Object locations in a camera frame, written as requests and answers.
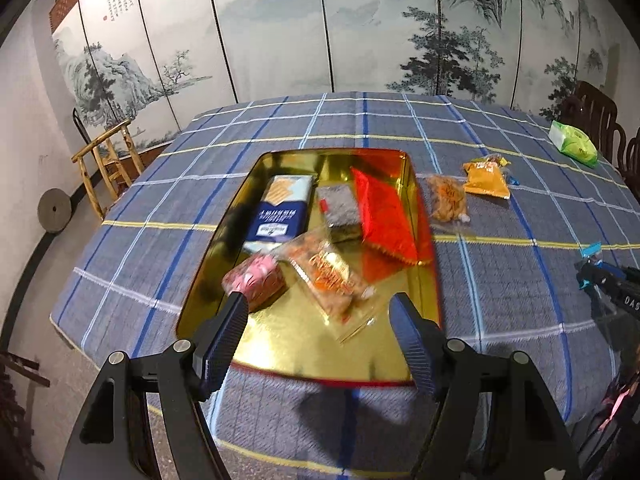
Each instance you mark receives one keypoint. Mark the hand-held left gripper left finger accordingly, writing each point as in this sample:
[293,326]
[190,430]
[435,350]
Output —
[222,340]

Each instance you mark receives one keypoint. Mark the blue cracker pack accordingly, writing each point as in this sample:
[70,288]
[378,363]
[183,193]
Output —
[277,210]

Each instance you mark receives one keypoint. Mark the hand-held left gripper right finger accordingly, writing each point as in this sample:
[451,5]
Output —
[412,340]

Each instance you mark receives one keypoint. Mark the yellow snack packet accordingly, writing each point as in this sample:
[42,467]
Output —
[485,180]

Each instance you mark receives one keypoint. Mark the red snack packet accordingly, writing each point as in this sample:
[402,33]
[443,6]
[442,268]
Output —
[390,215]

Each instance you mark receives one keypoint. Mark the blue plaid tablecloth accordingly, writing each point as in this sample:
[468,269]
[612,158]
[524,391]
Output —
[500,285]

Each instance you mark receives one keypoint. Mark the red and gold tin box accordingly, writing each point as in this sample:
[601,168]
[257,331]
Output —
[300,345]

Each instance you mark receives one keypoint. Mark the dark seed packet red label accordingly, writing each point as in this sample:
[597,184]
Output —
[340,205]

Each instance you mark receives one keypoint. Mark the dark wooden stool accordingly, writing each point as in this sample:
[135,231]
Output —
[20,365]

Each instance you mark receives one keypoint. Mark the green tissue pack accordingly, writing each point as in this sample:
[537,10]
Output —
[572,142]

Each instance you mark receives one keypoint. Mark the painted folding screen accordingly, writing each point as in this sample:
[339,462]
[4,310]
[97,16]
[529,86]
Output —
[300,35]

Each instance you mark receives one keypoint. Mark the brown candy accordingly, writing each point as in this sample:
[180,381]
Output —
[495,161]

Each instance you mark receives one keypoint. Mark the light wooden chair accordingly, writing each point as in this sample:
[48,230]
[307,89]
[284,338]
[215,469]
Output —
[107,160]

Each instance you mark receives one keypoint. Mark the black metal chair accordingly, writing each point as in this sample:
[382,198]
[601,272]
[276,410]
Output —
[79,125]

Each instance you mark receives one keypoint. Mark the pink snack packet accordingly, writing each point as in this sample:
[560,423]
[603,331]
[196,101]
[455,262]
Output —
[255,275]

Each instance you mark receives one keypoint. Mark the clear bag of fried snacks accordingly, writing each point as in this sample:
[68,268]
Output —
[325,270]
[447,197]

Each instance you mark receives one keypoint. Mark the round stone millstone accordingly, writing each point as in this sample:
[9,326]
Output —
[54,210]

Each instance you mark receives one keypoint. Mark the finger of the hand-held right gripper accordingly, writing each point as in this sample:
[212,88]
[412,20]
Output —
[600,275]

